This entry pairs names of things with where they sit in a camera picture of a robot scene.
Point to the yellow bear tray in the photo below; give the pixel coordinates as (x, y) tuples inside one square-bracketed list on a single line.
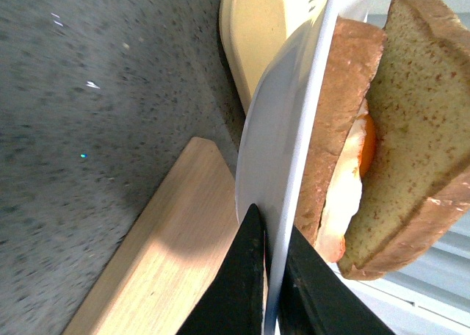
[(253, 31)]

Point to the white round plate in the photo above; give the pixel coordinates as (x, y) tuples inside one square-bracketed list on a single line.
[(276, 135)]

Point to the fried egg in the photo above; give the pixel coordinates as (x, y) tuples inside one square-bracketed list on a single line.
[(345, 190)]

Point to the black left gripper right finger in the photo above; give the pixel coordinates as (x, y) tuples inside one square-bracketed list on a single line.
[(314, 300)]

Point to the wooden cutting board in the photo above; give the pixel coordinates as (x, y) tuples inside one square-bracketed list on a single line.
[(171, 254)]

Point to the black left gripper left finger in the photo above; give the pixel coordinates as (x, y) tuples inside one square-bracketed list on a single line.
[(234, 302)]

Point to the bread slice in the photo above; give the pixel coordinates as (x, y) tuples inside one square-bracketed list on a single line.
[(411, 129), (353, 59)]

